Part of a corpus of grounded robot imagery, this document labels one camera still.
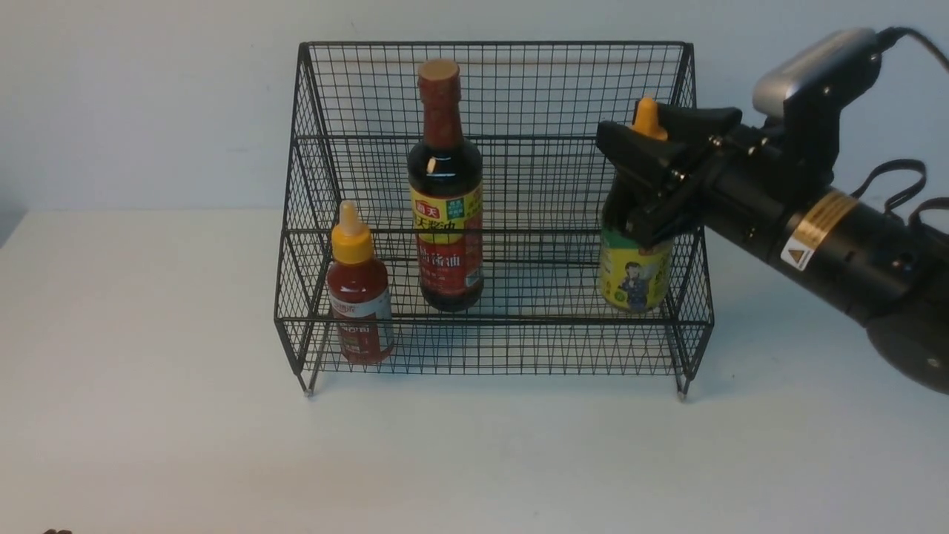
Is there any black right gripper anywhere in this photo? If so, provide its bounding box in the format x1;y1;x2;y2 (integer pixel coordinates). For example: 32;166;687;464
595;104;830;247

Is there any dark sauce bottle yellow label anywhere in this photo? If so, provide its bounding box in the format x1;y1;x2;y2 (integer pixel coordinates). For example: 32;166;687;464
598;96;674;314

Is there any tall soy sauce bottle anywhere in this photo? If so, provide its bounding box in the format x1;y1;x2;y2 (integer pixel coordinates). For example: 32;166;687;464
406;58;484;312

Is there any red ketchup squeeze bottle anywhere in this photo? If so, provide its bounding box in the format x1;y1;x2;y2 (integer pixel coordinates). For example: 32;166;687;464
328;200;394;366

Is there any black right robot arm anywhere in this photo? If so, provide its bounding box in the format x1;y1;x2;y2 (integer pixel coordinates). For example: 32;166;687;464
595;104;947;393

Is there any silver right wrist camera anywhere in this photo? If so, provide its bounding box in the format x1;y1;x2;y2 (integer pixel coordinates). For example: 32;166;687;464
752;27;884;186

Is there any black wire mesh shelf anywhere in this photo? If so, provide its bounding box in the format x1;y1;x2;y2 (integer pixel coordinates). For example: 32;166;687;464
274;40;714;401

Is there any black right camera cable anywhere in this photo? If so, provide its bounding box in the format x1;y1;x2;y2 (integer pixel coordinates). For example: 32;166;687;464
849;26;949;227

